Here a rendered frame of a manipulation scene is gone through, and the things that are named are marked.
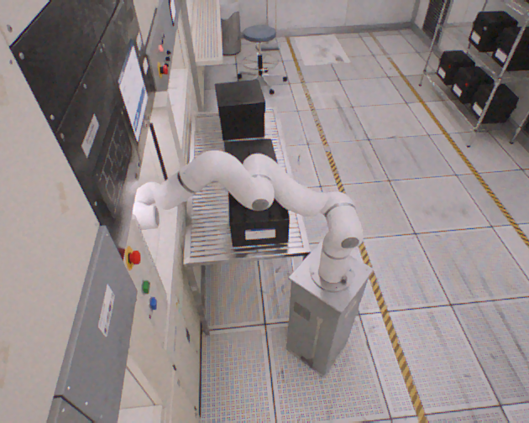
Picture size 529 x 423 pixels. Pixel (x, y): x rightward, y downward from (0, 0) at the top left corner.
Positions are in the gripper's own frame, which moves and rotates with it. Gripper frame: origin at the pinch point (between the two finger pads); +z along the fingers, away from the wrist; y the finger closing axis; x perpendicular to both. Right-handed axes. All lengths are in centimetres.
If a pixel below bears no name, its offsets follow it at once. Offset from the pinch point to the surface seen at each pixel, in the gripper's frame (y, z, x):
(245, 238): 19, -62, -39
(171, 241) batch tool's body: 17.1, -28.6, -34.6
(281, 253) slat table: 12, -78, -45
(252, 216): 37, -66, -45
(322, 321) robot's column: -15, -93, -62
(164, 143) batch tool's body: 42, -31, 1
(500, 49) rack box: 200, -289, -42
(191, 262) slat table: 12, -36, -45
